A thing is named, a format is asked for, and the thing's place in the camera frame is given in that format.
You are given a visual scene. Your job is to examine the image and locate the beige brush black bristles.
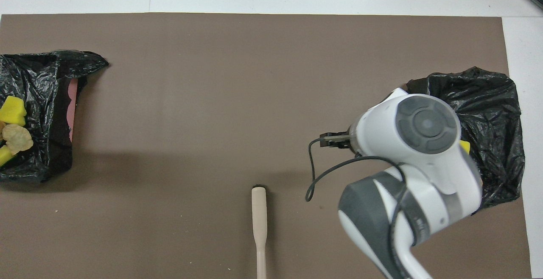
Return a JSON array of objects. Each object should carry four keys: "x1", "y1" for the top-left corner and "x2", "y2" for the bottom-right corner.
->
[{"x1": 251, "y1": 184, "x2": 268, "y2": 279}]

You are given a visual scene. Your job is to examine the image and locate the pale beige piece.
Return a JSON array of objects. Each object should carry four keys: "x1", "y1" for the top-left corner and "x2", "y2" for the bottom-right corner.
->
[{"x1": 2, "y1": 124, "x2": 34, "y2": 155}]

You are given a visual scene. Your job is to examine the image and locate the brown table mat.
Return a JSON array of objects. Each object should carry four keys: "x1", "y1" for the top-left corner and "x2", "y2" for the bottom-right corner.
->
[{"x1": 0, "y1": 13, "x2": 532, "y2": 279}]

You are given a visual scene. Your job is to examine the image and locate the black bin bag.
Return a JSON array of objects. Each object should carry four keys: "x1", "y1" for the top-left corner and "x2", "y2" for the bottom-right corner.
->
[{"x1": 0, "y1": 50, "x2": 109, "y2": 183}]

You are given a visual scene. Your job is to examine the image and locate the large yellow sponge piece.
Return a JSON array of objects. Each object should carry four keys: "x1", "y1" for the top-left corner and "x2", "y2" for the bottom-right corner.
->
[{"x1": 0, "y1": 96, "x2": 27, "y2": 127}]

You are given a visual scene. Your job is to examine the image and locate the pink plastic bin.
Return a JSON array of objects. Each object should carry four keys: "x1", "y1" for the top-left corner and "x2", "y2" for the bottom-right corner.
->
[{"x1": 68, "y1": 78, "x2": 79, "y2": 142}]

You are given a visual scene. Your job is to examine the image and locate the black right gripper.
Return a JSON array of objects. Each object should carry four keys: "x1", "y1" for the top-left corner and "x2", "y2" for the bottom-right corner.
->
[{"x1": 320, "y1": 132, "x2": 353, "y2": 149}]

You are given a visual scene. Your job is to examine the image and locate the small yellow sponge piece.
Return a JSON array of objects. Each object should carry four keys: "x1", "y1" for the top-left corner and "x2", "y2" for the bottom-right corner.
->
[{"x1": 0, "y1": 145, "x2": 15, "y2": 167}]

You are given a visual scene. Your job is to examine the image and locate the black bag lined bin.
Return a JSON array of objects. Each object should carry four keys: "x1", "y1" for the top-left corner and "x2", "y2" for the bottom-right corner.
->
[{"x1": 384, "y1": 67, "x2": 526, "y2": 208}]

